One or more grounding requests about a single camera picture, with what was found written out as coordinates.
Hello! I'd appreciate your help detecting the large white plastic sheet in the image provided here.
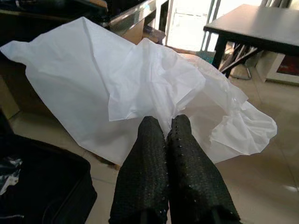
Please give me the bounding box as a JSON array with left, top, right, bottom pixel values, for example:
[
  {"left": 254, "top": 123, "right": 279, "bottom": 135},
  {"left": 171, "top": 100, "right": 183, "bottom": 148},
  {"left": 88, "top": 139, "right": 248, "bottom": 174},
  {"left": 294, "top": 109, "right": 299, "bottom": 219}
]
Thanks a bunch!
[{"left": 0, "top": 16, "right": 278, "bottom": 165}]

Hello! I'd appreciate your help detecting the brown cardboard box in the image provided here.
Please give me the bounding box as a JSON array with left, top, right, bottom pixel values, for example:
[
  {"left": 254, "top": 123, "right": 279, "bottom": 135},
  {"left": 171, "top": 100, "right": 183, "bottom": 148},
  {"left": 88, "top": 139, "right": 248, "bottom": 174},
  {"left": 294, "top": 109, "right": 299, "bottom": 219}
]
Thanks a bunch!
[{"left": 0, "top": 58, "right": 50, "bottom": 117}]

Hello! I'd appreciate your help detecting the glass top wooden cabinet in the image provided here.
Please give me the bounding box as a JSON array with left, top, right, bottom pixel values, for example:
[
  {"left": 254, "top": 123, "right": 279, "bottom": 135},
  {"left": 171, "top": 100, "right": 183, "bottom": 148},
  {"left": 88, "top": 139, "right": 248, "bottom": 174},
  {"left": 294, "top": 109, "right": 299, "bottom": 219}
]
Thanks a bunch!
[{"left": 107, "top": 0, "right": 170, "bottom": 45}]

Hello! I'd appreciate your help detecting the black fabric suitcase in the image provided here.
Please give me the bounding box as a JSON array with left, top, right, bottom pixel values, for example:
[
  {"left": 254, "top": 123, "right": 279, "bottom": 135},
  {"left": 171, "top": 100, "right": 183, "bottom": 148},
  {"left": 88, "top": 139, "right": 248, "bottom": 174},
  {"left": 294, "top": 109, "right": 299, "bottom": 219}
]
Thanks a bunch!
[{"left": 0, "top": 109, "right": 98, "bottom": 224}]

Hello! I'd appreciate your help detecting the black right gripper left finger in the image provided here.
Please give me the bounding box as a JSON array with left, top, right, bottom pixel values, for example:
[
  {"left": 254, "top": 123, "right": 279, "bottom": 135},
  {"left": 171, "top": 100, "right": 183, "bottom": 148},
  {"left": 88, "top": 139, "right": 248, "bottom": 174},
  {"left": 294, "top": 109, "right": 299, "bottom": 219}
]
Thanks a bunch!
[{"left": 107, "top": 116, "right": 169, "bottom": 224}]

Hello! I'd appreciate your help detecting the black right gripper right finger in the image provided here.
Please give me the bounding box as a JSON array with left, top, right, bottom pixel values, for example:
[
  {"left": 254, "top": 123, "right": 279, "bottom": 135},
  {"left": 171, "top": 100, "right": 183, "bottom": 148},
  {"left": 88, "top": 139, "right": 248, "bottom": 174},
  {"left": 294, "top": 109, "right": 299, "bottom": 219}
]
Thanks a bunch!
[{"left": 167, "top": 114, "right": 242, "bottom": 224}]

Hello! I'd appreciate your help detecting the black table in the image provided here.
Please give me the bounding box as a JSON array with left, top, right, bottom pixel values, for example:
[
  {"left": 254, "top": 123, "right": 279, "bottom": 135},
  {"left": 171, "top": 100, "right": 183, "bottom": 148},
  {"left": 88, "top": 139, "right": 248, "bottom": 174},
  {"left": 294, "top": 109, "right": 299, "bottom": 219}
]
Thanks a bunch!
[{"left": 203, "top": 4, "right": 299, "bottom": 70}]

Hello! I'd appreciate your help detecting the white framed picture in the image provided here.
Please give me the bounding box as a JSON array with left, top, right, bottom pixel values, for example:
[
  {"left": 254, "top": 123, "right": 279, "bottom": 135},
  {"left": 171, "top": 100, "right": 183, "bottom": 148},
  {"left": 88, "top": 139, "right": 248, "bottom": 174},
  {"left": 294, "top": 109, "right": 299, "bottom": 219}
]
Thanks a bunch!
[{"left": 265, "top": 53, "right": 299, "bottom": 85}]

